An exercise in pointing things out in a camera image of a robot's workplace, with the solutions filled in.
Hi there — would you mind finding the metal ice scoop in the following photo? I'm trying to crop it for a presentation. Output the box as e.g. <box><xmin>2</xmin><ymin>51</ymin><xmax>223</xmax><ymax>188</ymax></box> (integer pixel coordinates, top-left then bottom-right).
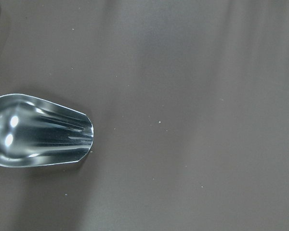
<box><xmin>0</xmin><ymin>93</ymin><xmax>94</xmax><ymax>168</ymax></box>

